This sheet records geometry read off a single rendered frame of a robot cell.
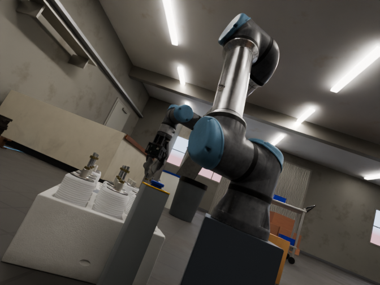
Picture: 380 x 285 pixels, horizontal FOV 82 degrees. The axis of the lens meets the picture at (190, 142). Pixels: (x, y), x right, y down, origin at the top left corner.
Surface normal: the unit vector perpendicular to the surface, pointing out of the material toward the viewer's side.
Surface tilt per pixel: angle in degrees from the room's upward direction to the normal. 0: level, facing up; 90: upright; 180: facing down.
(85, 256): 90
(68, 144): 90
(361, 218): 90
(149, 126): 90
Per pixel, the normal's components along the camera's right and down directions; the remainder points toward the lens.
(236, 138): 0.52, -0.26
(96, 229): 0.36, -0.08
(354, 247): -0.07, -0.27
